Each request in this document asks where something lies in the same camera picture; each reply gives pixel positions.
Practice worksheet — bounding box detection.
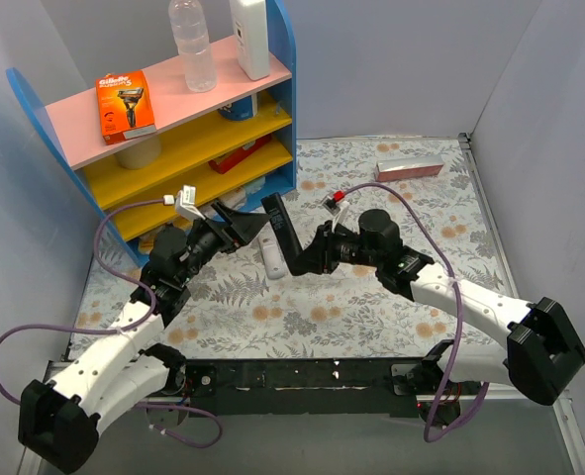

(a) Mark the black TV remote control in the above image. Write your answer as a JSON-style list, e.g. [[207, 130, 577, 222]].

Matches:
[[261, 192, 302, 269]]

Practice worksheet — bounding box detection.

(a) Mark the white remote control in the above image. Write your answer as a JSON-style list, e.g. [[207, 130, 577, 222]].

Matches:
[[259, 237, 287, 280]]

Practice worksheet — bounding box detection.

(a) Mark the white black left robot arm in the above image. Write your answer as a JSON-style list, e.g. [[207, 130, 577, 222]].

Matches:
[[18, 201, 268, 474]]

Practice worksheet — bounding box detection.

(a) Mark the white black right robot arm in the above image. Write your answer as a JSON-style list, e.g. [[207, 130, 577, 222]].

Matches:
[[271, 209, 585, 406]]

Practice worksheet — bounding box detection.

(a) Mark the white orange soap pack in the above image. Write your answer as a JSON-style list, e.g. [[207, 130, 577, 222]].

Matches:
[[219, 188, 246, 210]]

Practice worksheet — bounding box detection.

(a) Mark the teal soap pack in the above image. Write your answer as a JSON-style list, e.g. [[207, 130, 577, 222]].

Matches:
[[244, 175, 266, 195]]

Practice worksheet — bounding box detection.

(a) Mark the red flat box on shelf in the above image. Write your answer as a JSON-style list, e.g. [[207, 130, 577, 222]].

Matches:
[[208, 135, 272, 174]]

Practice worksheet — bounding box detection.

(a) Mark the blue shelf unit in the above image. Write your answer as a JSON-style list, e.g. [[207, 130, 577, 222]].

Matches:
[[5, 0, 298, 268]]

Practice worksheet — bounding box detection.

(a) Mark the beige cylindrical container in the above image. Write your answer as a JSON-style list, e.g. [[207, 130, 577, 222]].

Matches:
[[115, 135, 162, 170]]

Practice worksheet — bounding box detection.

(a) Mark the blue white cylindrical can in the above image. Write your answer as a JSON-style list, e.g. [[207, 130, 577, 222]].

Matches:
[[218, 94, 258, 122]]

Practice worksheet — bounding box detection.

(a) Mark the red silver long box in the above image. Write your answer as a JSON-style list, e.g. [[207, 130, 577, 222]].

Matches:
[[374, 155, 444, 182]]

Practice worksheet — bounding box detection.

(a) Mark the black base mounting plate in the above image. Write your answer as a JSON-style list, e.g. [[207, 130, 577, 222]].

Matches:
[[128, 340, 471, 420]]

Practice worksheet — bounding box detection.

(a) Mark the orange razor box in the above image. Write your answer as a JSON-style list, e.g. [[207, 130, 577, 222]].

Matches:
[[95, 70, 156, 145]]

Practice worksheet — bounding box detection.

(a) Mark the white plastic bottle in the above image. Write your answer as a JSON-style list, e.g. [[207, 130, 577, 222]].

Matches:
[[230, 0, 270, 81]]

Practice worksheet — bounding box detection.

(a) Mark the clear plastic water bottle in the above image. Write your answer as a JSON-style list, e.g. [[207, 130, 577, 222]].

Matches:
[[168, 0, 217, 93]]

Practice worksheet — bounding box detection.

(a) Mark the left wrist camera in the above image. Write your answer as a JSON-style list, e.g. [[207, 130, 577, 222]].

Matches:
[[162, 185, 205, 221]]

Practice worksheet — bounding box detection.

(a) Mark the aluminium table edge rail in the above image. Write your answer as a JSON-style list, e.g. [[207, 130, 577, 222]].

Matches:
[[457, 133, 518, 297]]

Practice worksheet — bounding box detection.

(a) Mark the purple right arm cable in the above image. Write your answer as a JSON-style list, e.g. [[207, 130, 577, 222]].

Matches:
[[339, 182, 491, 443]]

